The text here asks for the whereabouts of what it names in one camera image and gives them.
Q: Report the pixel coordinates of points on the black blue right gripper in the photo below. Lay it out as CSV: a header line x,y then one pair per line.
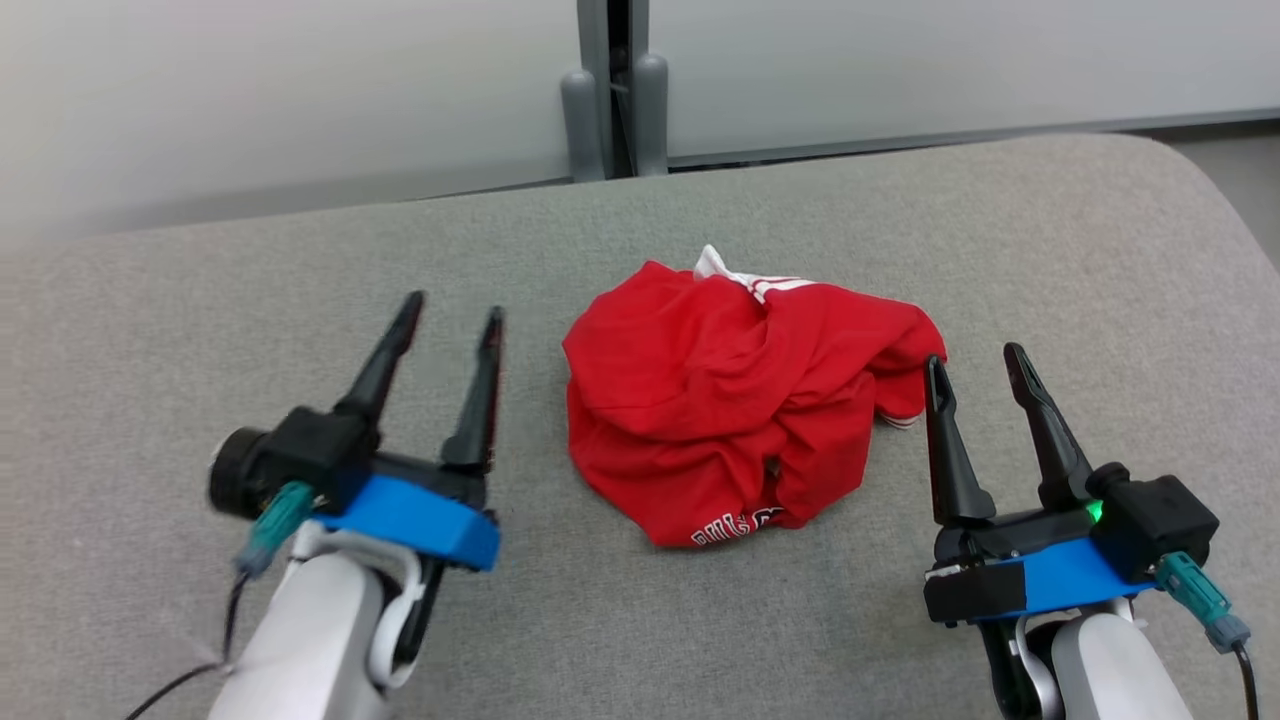
x,y
1060,580

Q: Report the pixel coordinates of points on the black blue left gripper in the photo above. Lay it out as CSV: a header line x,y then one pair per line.
x,y
420,520

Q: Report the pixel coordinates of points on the red basketball jersey white trim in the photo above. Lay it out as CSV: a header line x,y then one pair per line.
x,y
720,400

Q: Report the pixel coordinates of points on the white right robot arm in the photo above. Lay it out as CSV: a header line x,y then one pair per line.
x,y
1110,670

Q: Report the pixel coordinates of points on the grey partition frame post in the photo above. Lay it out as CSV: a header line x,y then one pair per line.
x,y
588,110
650,110

